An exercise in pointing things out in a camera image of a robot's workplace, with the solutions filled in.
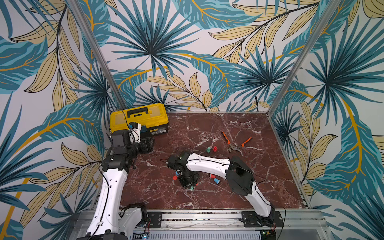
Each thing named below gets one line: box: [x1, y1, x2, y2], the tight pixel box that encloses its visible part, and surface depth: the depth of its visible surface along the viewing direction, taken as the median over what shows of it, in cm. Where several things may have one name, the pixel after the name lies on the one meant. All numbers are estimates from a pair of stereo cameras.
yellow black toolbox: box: [109, 102, 169, 136], surface depth 97 cm
